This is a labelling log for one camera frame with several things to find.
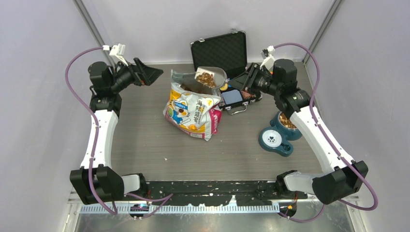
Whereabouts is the black poker chip case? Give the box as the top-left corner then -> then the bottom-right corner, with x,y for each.
190,29 -> 262,115

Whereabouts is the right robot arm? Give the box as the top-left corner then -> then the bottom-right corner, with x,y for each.
228,59 -> 374,204

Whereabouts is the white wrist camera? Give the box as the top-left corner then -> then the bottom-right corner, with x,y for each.
260,45 -> 276,72
102,43 -> 129,66

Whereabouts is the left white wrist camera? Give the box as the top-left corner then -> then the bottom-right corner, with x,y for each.
102,43 -> 129,66

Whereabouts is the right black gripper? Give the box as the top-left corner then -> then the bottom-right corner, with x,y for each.
228,62 -> 282,97

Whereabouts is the blue playing card deck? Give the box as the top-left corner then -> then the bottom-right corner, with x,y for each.
221,89 -> 243,105

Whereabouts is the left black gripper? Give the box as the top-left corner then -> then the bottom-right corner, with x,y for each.
109,58 -> 162,93

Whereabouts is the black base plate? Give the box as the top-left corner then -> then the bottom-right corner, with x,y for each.
136,180 -> 308,206

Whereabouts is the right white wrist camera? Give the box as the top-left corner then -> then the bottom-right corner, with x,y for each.
260,45 -> 276,72

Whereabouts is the metal food scoop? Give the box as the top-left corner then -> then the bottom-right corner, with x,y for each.
194,66 -> 227,89

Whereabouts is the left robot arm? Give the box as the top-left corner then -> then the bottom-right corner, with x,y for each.
70,58 -> 163,205

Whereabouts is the pet food bag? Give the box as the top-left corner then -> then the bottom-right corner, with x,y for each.
163,70 -> 222,141

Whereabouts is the teal double pet bowl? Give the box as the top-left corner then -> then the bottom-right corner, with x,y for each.
258,111 -> 302,157

